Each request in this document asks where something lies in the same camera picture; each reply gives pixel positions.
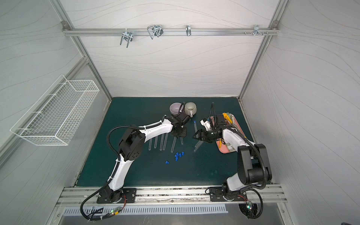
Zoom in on test tube six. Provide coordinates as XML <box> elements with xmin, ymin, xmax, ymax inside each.
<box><xmin>171</xmin><ymin>137</ymin><xmax>177</xmax><ymax>153</ymax></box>

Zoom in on green table mat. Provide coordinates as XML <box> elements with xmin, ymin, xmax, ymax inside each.
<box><xmin>77</xmin><ymin>97</ymin><xmax>252</xmax><ymax>187</ymax></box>

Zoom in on white wire basket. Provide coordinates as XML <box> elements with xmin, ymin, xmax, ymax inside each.
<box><xmin>10</xmin><ymin>75</ymin><xmax>99</xmax><ymax>146</ymax></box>

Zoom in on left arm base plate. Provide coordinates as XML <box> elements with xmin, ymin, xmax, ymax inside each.
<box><xmin>97</xmin><ymin>187</ymin><xmax>137</xmax><ymax>204</ymax></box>

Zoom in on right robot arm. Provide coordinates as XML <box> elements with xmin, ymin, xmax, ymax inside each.
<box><xmin>193</xmin><ymin>114</ymin><xmax>272</xmax><ymax>200</ymax></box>

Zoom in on test tube eight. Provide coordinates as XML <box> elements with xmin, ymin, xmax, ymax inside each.
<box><xmin>193</xmin><ymin>121</ymin><xmax>198</xmax><ymax>132</ymax></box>

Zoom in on test tube five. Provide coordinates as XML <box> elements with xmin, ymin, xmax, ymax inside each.
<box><xmin>162</xmin><ymin>133</ymin><xmax>168</xmax><ymax>151</ymax></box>

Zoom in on test tube three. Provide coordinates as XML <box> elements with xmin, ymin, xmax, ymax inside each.
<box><xmin>154</xmin><ymin>136</ymin><xmax>158</xmax><ymax>149</ymax></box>

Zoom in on aluminium cross bar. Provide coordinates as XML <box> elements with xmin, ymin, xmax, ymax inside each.
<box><xmin>63</xmin><ymin>27</ymin><xmax>280</xmax><ymax>37</ymax></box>

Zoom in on grey ribbed mug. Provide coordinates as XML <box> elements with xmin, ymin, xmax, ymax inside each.
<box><xmin>184</xmin><ymin>102</ymin><xmax>197</xmax><ymax>118</ymax></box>

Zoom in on metal clamp one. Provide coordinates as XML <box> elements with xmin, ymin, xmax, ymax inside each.
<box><xmin>120</xmin><ymin>31</ymin><xmax>133</xmax><ymax>48</ymax></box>

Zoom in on pink tray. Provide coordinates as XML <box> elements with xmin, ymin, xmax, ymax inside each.
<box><xmin>216</xmin><ymin>112</ymin><xmax>245</xmax><ymax>154</ymax></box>

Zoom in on test tube two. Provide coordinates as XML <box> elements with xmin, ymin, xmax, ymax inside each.
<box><xmin>148</xmin><ymin>139</ymin><xmax>152</xmax><ymax>151</ymax></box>

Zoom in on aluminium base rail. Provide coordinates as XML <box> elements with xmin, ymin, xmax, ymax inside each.
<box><xmin>55</xmin><ymin>184</ymin><xmax>288</xmax><ymax>207</ymax></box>

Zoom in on yellow tongs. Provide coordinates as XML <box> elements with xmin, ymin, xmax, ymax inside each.
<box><xmin>222</xmin><ymin>112</ymin><xmax>233</xmax><ymax>124</ymax></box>

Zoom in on test tube ten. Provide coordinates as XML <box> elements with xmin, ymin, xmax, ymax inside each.
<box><xmin>194</xmin><ymin>141</ymin><xmax>203</xmax><ymax>152</ymax></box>

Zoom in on metal clamp two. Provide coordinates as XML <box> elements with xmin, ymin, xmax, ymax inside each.
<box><xmin>147</xmin><ymin>25</ymin><xmax>164</xmax><ymax>39</ymax></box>

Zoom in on test tube four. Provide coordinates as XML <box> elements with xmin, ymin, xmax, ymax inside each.
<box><xmin>159</xmin><ymin>134</ymin><xmax>164</xmax><ymax>151</ymax></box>

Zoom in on purple bowl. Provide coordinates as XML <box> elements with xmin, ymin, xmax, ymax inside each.
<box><xmin>169</xmin><ymin>102</ymin><xmax>185</xmax><ymax>115</ymax></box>

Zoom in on metal clamp three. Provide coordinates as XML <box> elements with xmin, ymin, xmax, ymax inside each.
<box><xmin>185</xmin><ymin>25</ymin><xmax>191</xmax><ymax>37</ymax></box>

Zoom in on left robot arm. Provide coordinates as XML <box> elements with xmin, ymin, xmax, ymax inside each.
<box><xmin>85</xmin><ymin>112</ymin><xmax>190</xmax><ymax>204</ymax></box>

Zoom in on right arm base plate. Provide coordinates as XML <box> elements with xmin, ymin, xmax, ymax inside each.
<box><xmin>205</xmin><ymin>187</ymin><xmax>247</xmax><ymax>202</ymax></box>

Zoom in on metal clamp four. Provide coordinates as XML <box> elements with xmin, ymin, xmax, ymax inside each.
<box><xmin>244</xmin><ymin>25</ymin><xmax>268</xmax><ymax>36</ymax></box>

